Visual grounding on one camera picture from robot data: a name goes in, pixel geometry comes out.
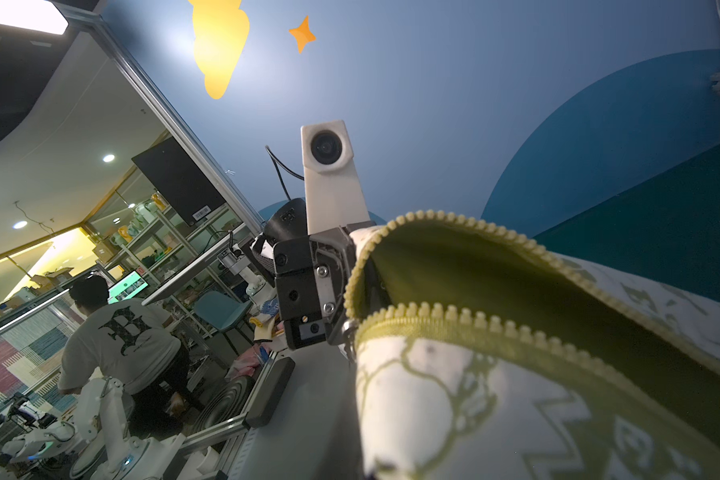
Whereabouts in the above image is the teal office chair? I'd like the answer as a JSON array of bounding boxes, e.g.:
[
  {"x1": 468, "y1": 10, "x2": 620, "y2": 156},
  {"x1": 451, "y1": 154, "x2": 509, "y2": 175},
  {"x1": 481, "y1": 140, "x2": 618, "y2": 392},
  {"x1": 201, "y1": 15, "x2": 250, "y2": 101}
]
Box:
[{"x1": 193, "y1": 290, "x2": 254, "y2": 355}]

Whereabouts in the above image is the white green printed jacket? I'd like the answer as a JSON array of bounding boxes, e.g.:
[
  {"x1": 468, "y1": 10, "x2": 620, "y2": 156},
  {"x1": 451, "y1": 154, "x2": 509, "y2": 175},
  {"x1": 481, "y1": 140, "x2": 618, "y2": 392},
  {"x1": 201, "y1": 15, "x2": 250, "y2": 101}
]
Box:
[{"x1": 344, "y1": 210, "x2": 720, "y2": 479}]

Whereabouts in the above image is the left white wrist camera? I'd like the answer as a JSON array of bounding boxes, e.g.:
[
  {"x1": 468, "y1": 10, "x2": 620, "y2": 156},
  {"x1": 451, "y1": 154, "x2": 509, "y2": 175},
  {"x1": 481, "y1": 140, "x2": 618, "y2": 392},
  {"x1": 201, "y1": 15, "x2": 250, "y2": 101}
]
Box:
[{"x1": 300, "y1": 120, "x2": 371, "y2": 235}]

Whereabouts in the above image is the black wall monitor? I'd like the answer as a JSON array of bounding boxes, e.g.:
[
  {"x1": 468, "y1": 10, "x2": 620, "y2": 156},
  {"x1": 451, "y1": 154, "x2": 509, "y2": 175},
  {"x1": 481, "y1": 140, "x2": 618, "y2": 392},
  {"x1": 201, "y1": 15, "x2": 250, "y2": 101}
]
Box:
[{"x1": 132, "y1": 138, "x2": 225, "y2": 226}]

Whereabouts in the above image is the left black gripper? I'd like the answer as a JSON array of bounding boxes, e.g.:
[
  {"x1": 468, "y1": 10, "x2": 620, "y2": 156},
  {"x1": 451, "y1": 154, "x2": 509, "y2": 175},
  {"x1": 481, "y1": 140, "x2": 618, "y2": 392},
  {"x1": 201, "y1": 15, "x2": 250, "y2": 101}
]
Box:
[{"x1": 263, "y1": 223, "x2": 371, "y2": 350}]

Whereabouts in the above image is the white robot arm outside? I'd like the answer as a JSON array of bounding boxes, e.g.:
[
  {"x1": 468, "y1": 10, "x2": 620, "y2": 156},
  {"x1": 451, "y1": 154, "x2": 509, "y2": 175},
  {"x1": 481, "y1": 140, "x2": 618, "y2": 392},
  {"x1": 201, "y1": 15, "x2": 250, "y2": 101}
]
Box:
[{"x1": 0, "y1": 377, "x2": 186, "y2": 479}]

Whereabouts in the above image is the person in white t-shirt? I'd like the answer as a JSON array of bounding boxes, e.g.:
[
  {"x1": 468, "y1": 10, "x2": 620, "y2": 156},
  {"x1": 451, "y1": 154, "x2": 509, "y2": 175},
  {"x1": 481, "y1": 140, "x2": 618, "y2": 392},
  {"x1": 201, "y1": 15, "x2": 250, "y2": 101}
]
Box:
[{"x1": 57, "y1": 275, "x2": 189, "y2": 439}]

